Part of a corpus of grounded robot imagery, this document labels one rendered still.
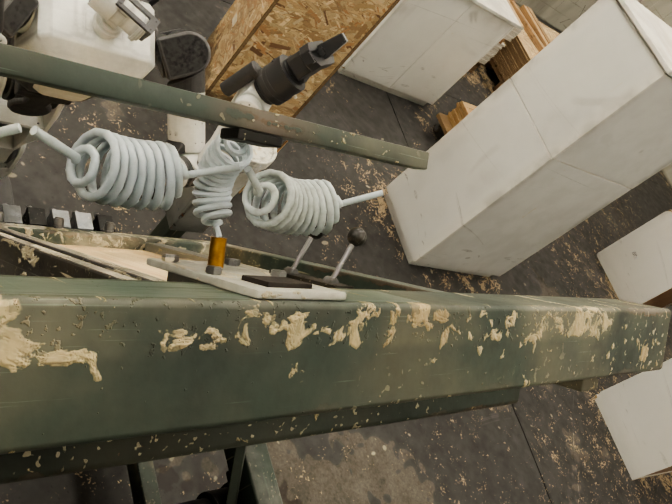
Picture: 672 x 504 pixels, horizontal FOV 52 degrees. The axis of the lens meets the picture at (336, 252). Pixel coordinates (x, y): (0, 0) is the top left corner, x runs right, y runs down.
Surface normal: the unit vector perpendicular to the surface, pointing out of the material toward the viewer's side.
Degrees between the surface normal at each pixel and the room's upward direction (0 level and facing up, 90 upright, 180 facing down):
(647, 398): 90
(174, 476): 0
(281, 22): 90
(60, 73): 39
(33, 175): 0
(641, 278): 90
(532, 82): 90
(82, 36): 23
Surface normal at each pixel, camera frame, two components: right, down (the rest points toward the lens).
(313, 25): 0.11, 0.80
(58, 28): 0.68, -0.15
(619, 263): -0.75, -0.12
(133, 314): 0.67, 0.13
